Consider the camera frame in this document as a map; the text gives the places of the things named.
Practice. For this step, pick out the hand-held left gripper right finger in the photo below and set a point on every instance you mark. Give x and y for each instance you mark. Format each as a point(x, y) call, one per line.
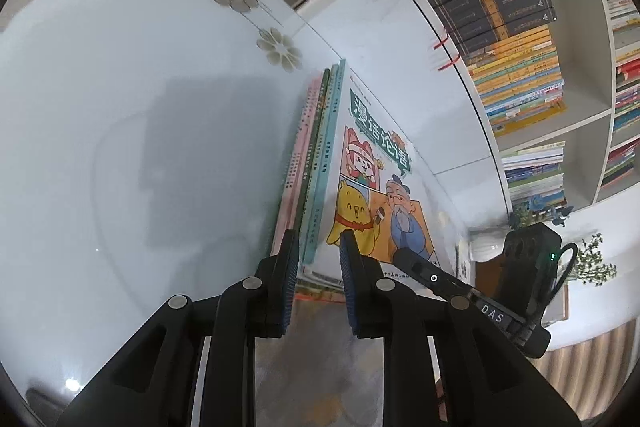
point(350, 292)

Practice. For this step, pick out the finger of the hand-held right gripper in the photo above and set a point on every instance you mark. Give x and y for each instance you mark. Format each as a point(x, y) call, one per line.
point(425, 274)

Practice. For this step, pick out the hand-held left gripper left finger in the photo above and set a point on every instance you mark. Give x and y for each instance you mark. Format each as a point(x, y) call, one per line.
point(290, 287)

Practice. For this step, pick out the yellow comic book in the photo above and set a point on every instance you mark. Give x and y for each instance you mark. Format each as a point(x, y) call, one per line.
point(380, 167)

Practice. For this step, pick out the stack of thin books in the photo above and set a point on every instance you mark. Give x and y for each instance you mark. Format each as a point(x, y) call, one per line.
point(320, 147)

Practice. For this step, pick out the brown wooden cabinet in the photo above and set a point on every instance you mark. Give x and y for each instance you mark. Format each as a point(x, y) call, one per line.
point(487, 282)

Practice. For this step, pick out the white ribbed vase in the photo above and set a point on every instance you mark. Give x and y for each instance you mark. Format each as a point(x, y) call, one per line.
point(485, 247)

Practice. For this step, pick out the blue and white artificial flowers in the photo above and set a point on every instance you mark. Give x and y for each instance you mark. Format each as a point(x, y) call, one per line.
point(540, 207)

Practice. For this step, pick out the green potted plant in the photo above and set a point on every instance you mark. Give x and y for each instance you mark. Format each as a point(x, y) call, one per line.
point(592, 262)

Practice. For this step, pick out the ginkgo patterned tablecloth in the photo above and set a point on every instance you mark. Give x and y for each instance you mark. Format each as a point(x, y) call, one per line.
point(310, 367)

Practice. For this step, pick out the row of mixed children's books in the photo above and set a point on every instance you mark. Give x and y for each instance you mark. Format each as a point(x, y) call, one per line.
point(535, 177)

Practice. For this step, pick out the white bookshelf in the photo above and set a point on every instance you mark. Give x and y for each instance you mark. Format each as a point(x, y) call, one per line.
point(440, 117)

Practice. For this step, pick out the row of yellow spined books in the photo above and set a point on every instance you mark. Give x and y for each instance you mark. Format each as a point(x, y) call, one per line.
point(520, 87)

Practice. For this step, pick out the row of thin colourful books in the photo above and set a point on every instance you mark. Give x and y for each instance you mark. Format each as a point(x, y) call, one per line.
point(625, 2)

